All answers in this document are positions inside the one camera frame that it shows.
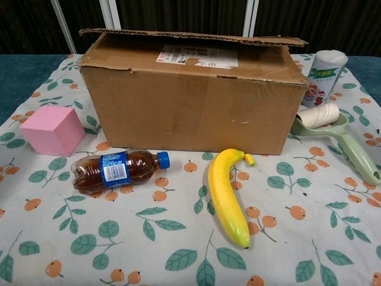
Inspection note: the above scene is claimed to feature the brown cardboard box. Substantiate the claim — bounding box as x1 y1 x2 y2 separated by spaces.
79 28 310 156

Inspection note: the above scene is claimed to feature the yellow toy banana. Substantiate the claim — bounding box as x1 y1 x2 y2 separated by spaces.
207 148 257 250

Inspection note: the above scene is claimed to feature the cola bottle with blue label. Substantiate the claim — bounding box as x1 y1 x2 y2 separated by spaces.
71 150 171 196

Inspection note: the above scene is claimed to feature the floral print tablecloth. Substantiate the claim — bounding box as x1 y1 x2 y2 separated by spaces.
0 53 381 286

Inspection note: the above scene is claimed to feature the pink cube block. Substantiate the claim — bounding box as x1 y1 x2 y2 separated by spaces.
20 106 86 158

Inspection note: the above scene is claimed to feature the white canister with green label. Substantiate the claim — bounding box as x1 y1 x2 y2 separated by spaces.
301 49 349 108

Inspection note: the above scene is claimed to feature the green lint roller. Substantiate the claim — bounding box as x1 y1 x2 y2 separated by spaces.
290 103 381 186

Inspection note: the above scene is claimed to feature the double white frame post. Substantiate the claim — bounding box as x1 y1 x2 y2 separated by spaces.
243 0 260 38

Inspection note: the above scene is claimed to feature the wide white frame post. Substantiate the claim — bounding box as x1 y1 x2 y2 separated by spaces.
99 0 121 30

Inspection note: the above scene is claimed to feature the thin white frame post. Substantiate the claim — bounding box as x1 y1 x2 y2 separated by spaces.
52 0 77 55

